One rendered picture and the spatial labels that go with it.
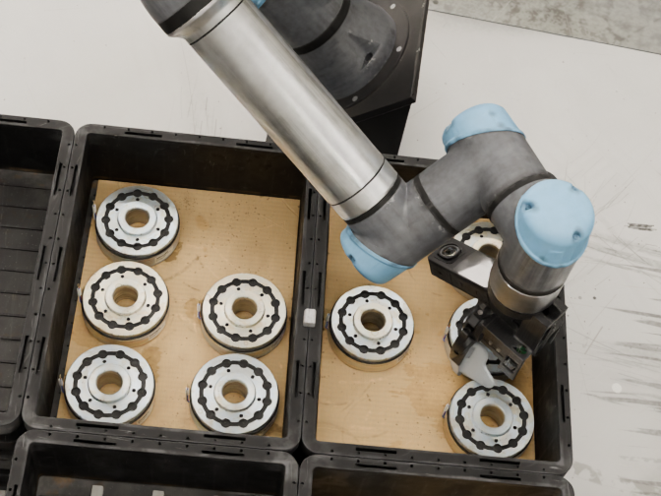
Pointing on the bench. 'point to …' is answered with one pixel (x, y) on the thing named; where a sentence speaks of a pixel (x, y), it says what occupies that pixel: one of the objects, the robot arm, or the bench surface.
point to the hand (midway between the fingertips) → (469, 351)
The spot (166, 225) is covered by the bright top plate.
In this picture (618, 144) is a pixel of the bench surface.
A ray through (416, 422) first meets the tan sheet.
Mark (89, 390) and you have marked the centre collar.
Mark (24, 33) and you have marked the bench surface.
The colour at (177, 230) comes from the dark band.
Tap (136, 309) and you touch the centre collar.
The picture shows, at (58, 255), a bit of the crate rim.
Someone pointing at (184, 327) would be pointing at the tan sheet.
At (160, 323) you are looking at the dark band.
